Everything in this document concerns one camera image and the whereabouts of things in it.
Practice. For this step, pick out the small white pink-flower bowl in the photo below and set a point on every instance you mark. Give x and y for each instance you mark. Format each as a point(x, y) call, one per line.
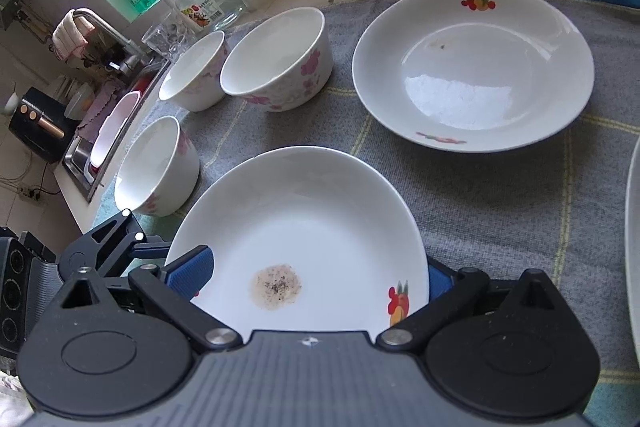
point(192, 77)

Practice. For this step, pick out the white plate with brown stain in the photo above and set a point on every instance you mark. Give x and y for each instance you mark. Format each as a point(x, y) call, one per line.
point(310, 227)

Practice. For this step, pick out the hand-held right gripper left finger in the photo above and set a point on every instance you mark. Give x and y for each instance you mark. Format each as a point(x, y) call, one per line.
point(192, 269)

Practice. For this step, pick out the clear drinking glass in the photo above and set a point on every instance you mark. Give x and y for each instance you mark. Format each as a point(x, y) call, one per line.
point(167, 39)

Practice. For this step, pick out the white power strip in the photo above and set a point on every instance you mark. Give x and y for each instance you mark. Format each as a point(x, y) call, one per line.
point(32, 194)

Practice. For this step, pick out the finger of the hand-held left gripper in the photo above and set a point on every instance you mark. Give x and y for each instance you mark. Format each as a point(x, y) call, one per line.
point(107, 239)

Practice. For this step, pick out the white pink rag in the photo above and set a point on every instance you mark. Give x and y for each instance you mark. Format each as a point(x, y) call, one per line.
point(70, 39)

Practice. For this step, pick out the black appliance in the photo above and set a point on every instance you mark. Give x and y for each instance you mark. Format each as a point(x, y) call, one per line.
point(37, 132)

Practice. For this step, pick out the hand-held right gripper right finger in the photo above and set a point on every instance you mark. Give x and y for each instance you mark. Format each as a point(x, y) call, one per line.
point(441, 279)

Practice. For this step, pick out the metal faucet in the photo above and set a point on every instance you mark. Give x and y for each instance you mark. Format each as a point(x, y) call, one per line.
point(107, 29)

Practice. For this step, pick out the pink basin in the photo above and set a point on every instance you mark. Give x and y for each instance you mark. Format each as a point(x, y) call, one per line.
point(117, 122)

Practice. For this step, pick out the steel sink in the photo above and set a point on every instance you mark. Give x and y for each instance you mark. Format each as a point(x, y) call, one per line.
point(80, 157)

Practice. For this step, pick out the large white fruit-print plate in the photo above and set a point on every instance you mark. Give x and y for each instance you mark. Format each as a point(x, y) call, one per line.
point(475, 72)

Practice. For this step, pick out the purple rag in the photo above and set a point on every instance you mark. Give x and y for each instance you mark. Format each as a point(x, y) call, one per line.
point(100, 107)

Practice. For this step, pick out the grey checked cloth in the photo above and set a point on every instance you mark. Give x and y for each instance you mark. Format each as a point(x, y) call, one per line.
point(500, 207)

